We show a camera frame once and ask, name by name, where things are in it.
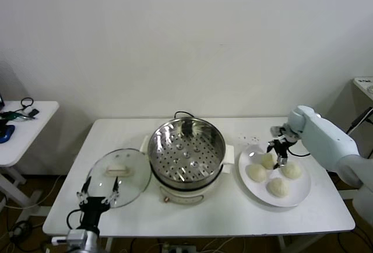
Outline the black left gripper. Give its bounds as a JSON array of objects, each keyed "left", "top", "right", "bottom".
[{"left": 76, "top": 175, "right": 121, "bottom": 231}]

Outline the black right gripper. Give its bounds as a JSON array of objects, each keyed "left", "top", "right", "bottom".
[{"left": 266, "top": 134, "right": 295, "bottom": 170}]

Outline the white steamed baozi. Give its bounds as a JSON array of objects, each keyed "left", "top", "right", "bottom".
[
  {"left": 267, "top": 177, "right": 290, "bottom": 198},
  {"left": 247, "top": 164, "right": 268, "bottom": 183},
  {"left": 281, "top": 161, "right": 302, "bottom": 180},
  {"left": 261, "top": 153, "right": 277, "bottom": 170}
]

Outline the round glass pot lid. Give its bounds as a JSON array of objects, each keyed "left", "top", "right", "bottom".
[{"left": 87, "top": 147, "right": 153, "bottom": 209}]

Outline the perforated steel steamer basket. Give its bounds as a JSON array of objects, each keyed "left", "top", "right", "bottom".
[{"left": 147, "top": 118, "right": 227, "bottom": 189}]

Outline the white round plate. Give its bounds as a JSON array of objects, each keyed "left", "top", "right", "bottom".
[{"left": 238, "top": 142, "right": 312, "bottom": 208}]

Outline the white electric cooker base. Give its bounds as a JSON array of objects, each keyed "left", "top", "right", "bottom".
[{"left": 139, "top": 135, "right": 235, "bottom": 206}]

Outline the white side table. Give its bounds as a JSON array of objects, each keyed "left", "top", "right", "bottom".
[{"left": 0, "top": 100, "right": 61, "bottom": 207}]

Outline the white power strip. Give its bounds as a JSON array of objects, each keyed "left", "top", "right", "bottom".
[{"left": 161, "top": 244, "right": 198, "bottom": 253}]

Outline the blue object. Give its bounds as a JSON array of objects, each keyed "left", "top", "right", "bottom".
[{"left": 0, "top": 124, "right": 16, "bottom": 145}]

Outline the green tool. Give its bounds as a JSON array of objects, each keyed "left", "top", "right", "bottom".
[{"left": 0, "top": 110, "right": 33, "bottom": 121}]

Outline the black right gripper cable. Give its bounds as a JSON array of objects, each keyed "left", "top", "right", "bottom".
[{"left": 287, "top": 145, "right": 311, "bottom": 157}]

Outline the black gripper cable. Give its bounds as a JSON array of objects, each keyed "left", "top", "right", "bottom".
[
  {"left": 66, "top": 208, "right": 86, "bottom": 231},
  {"left": 287, "top": 145, "right": 311, "bottom": 157}
]

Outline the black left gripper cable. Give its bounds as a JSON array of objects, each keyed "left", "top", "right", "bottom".
[{"left": 66, "top": 208, "right": 86, "bottom": 231}]

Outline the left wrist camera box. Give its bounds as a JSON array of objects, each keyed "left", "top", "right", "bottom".
[{"left": 66, "top": 229, "right": 88, "bottom": 244}]

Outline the black adapter cable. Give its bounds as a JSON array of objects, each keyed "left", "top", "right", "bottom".
[{"left": 346, "top": 107, "right": 373, "bottom": 133}]

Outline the black cooker power cord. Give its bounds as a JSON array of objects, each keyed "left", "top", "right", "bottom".
[{"left": 174, "top": 111, "right": 195, "bottom": 120}]

